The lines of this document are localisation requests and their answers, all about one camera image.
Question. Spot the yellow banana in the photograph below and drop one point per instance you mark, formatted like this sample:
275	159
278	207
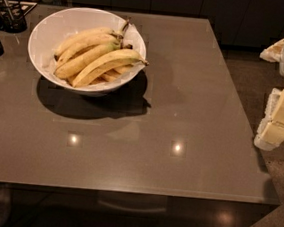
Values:
74	66
106	30
68	48
121	57

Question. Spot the lower partly hidden banana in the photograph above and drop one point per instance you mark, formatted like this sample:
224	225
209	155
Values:
112	74

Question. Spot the white ceramic bowl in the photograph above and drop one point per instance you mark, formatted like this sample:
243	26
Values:
54	29

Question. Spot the black wire pen holder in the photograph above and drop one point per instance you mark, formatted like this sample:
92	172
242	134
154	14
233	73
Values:
18	24

